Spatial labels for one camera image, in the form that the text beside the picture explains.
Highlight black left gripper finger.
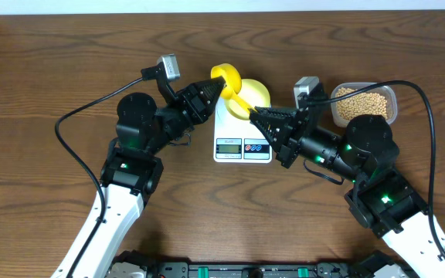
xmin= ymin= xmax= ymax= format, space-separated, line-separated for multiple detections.
xmin=202 ymin=99 xmax=218 ymax=118
xmin=193 ymin=76 xmax=226 ymax=104

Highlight white kitchen scale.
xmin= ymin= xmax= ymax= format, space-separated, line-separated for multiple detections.
xmin=213 ymin=98 xmax=272 ymax=164

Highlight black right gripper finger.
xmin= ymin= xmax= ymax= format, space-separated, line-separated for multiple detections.
xmin=250 ymin=117 xmax=296 ymax=151
xmin=250 ymin=107 xmax=299 ymax=121

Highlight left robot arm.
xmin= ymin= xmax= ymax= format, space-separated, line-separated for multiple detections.
xmin=53 ymin=76 xmax=229 ymax=277

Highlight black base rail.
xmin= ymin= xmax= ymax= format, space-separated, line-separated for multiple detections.
xmin=106 ymin=251 xmax=418 ymax=278

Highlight clear plastic container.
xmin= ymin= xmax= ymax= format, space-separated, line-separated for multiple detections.
xmin=331 ymin=86 xmax=398 ymax=127

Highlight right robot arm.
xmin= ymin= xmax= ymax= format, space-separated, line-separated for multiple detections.
xmin=250 ymin=107 xmax=445 ymax=277

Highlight yellow measuring scoop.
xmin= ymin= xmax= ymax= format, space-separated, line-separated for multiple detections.
xmin=210 ymin=63 xmax=253 ymax=115

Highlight soybeans in container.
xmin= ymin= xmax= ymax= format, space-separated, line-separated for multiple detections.
xmin=336 ymin=93 xmax=388 ymax=120

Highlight yellow bowl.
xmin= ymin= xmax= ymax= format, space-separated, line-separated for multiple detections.
xmin=224 ymin=79 xmax=271 ymax=120

